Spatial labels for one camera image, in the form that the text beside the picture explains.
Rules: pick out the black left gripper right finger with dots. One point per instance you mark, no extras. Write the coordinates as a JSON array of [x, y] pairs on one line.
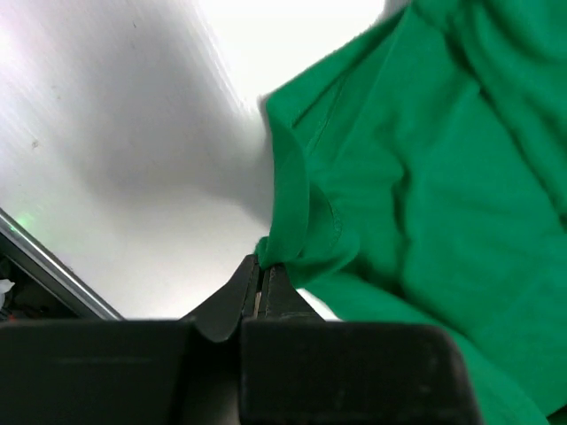
[[297, 368]]

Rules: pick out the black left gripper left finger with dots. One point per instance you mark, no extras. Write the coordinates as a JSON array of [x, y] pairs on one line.
[[128, 372]]

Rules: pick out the green t-shirt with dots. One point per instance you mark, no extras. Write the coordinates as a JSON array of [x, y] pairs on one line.
[[420, 177]]

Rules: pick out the aluminium table edge rail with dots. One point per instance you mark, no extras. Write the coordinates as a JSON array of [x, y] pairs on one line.
[[45, 269]]

